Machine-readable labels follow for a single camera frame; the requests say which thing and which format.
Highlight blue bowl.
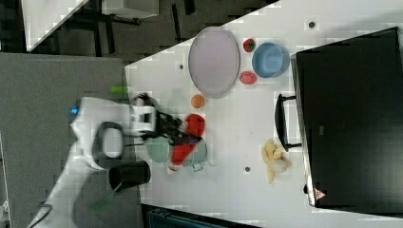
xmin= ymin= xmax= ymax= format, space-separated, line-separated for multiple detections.
xmin=252 ymin=43 xmax=290 ymax=79

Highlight green perforated colander basket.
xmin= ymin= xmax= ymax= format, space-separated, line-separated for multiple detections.
xmin=145 ymin=128 xmax=171 ymax=163

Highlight black cylindrical cup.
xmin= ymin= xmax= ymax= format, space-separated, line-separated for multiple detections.
xmin=108 ymin=161 xmax=151 ymax=192

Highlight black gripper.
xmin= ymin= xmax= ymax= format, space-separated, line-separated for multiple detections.
xmin=156 ymin=111 xmax=202 ymax=146

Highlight green mug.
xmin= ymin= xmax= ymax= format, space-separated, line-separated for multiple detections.
xmin=182 ymin=140 xmax=208 ymax=172

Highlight black toaster oven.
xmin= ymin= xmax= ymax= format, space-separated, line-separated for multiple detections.
xmin=292 ymin=28 xmax=403 ymax=218

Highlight red ketchup bottle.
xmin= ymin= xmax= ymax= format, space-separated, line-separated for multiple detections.
xmin=167 ymin=114 xmax=205 ymax=172

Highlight peeled banana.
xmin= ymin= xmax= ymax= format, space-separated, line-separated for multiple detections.
xmin=261 ymin=139 xmax=292 ymax=183

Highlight dark red strawberry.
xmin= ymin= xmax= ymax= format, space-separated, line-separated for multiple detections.
xmin=242 ymin=38 xmax=256 ymax=52

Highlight pink red strawberry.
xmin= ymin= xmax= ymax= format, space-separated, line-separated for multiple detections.
xmin=240 ymin=71 xmax=258 ymax=85

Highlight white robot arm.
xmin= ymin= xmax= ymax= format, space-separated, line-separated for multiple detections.
xmin=28 ymin=93 xmax=205 ymax=228

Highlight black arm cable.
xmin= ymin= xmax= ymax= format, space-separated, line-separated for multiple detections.
xmin=125 ymin=92 xmax=163 ymax=148

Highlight lilac round plate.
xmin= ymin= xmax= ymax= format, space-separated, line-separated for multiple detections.
xmin=188 ymin=27 xmax=240 ymax=99

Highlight black oven door handle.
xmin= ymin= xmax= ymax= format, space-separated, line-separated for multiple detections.
xmin=275 ymin=94 xmax=301 ymax=151

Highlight small orange fruit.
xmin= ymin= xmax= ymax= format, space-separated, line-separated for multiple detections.
xmin=191 ymin=94 xmax=204 ymax=108

